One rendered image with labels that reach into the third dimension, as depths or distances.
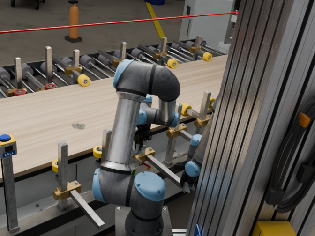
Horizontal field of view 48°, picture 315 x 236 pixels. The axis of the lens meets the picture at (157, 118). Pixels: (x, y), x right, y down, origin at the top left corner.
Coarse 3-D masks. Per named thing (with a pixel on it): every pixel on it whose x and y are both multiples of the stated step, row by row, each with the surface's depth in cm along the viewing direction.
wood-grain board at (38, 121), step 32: (192, 64) 344; (224, 64) 356; (32, 96) 247; (64, 96) 253; (96, 96) 260; (192, 96) 281; (0, 128) 209; (32, 128) 213; (64, 128) 218; (96, 128) 222; (160, 128) 237; (32, 160) 187
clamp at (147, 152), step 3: (147, 150) 214; (153, 150) 215; (147, 153) 211; (150, 153) 212; (153, 153) 214; (132, 156) 210; (135, 156) 207; (138, 156) 208; (141, 156) 208; (144, 156) 210; (153, 156) 216; (138, 159) 208; (141, 159) 209; (144, 159) 211; (135, 162) 209
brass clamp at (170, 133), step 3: (180, 126) 224; (183, 126) 224; (186, 126) 225; (171, 129) 219; (177, 129) 220; (180, 129) 221; (183, 129) 223; (186, 129) 225; (168, 132) 219; (171, 132) 218; (174, 132) 218; (177, 132) 220; (168, 135) 220; (171, 135) 218; (174, 135) 220; (177, 135) 222
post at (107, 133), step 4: (108, 128) 184; (104, 132) 183; (108, 132) 182; (104, 136) 184; (108, 136) 183; (104, 140) 185; (108, 140) 185; (104, 144) 186; (108, 144) 186; (104, 148) 187; (108, 148) 188; (104, 152) 188; (104, 156) 189; (104, 160) 190
